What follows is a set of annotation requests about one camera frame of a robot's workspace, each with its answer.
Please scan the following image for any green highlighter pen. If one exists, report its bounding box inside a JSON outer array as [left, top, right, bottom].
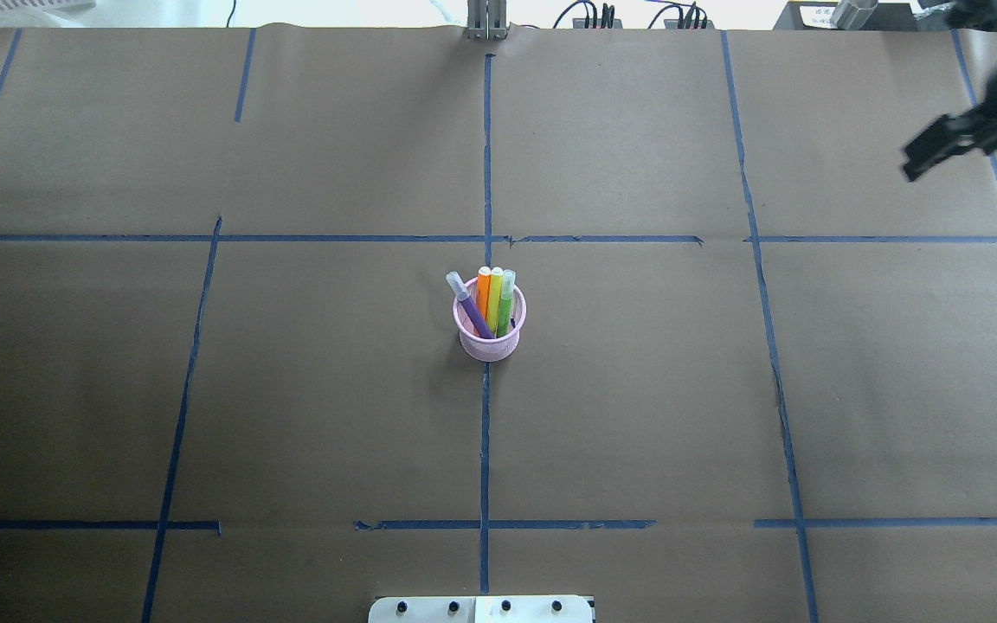
[[495, 271, 516, 338]]

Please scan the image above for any orange highlighter pen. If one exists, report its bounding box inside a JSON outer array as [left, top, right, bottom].
[[475, 266, 492, 321]]

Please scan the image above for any purple highlighter pen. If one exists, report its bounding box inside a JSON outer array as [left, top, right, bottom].
[[446, 271, 495, 339]]

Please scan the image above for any yellow highlighter pen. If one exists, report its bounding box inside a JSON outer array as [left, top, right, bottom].
[[486, 266, 504, 337]]

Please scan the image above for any pink mesh pen holder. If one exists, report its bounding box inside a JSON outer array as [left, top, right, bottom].
[[451, 286, 527, 363]]

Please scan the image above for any silver metal cup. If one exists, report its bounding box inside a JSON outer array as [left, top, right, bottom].
[[828, 0, 879, 31]]

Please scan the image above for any black box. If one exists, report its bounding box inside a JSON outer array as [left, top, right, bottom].
[[772, 1, 918, 32]]

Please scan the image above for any black power strip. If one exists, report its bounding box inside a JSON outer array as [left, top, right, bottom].
[[562, 1, 624, 30], [665, 3, 710, 30]]

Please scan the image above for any white plastic basket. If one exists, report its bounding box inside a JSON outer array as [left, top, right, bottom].
[[0, 1, 98, 28]]

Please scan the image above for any aluminium frame post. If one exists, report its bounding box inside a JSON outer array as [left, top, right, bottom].
[[466, 0, 509, 41]]

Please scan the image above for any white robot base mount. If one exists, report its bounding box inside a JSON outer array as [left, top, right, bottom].
[[367, 594, 596, 622]]

